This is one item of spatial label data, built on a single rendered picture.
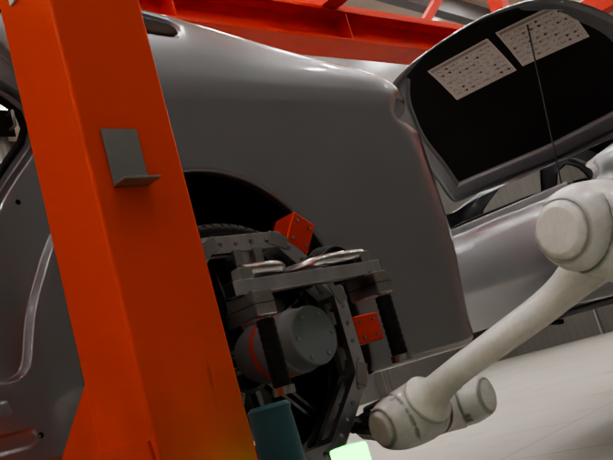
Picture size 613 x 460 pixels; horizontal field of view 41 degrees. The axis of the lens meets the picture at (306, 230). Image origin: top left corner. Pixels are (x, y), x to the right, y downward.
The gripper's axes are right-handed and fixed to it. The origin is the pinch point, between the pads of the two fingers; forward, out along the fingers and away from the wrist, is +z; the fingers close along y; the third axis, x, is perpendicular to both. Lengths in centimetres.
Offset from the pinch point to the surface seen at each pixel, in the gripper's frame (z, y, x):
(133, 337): -47, -39, 73
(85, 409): -27, -43, 68
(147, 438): -46, -49, 64
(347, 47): 207, 373, -43
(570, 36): 46, 311, -92
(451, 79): 121, 310, -77
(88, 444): -26, -47, 64
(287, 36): 202, 330, 1
